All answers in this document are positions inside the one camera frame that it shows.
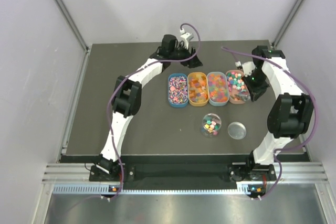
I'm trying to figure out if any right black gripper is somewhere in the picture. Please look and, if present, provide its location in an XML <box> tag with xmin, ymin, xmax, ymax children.
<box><xmin>241</xmin><ymin>68</ymin><xmax>269</xmax><ymax>101</ymax></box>

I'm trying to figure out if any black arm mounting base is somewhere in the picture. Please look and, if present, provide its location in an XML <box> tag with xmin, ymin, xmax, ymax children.
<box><xmin>89</xmin><ymin>163</ymin><xmax>276</xmax><ymax>184</ymax></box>

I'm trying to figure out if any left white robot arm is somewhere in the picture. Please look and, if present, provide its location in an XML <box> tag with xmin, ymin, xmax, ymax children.
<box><xmin>97</xmin><ymin>29</ymin><xmax>202</xmax><ymax>180</ymax></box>

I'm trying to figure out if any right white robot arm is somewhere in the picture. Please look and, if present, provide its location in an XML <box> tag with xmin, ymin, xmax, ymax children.
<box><xmin>243</xmin><ymin>46</ymin><xmax>313</xmax><ymax>180</ymax></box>

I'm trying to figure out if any yellow tray of popsicle candies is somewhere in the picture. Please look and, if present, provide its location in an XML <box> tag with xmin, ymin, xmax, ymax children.
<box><xmin>187</xmin><ymin>72</ymin><xmax>209</xmax><ymax>107</ymax></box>

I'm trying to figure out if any pink tray of star candies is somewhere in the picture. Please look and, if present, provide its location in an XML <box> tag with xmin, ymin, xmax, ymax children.
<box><xmin>226</xmin><ymin>70</ymin><xmax>248</xmax><ymax>104</ymax></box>

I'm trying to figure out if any blue tray of lollipops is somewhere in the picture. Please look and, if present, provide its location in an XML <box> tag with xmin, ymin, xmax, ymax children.
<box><xmin>167</xmin><ymin>73</ymin><xmax>189</xmax><ymax>108</ymax></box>

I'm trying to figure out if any light blue tray of gummies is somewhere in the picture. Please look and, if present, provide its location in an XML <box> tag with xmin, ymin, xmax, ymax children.
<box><xmin>207</xmin><ymin>71</ymin><xmax>229</xmax><ymax>106</ymax></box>

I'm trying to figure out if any clear round jar lid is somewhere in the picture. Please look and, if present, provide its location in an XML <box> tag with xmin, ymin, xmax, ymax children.
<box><xmin>227</xmin><ymin>122</ymin><xmax>247</xmax><ymax>140</ymax></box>

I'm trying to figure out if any clear plastic jar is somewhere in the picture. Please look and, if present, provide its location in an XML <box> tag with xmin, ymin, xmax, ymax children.
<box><xmin>201</xmin><ymin>113</ymin><xmax>222</xmax><ymax>137</ymax></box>

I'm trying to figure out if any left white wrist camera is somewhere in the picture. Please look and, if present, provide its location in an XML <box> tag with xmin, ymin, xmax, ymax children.
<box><xmin>180</xmin><ymin>29</ymin><xmax>194</xmax><ymax>50</ymax></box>

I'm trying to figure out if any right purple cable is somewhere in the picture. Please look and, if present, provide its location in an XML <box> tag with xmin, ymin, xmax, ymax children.
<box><xmin>221</xmin><ymin>46</ymin><xmax>320</xmax><ymax>200</ymax></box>

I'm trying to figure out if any purple cable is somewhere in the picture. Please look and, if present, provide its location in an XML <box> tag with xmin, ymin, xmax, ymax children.
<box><xmin>105</xmin><ymin>23</ymin><xmax>202</xmax><ymax>200</ymax></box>
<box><xmin>221</xmin><ymin>46</ymin><xmax>320</xmax><ymax>200</ymax></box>

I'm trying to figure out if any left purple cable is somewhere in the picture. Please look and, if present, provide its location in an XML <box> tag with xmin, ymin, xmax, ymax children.
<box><xmin>105</xmin><ymin>23</ymin><xmax>202</xmax><ymax>200</ymax></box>

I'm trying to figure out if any grey slotted cable duct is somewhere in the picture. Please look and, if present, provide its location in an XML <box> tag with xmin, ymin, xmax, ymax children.
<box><xmin>52</xmin><ymin>184</ymin><xmax>266</xmax><ymax>195</ymax></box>

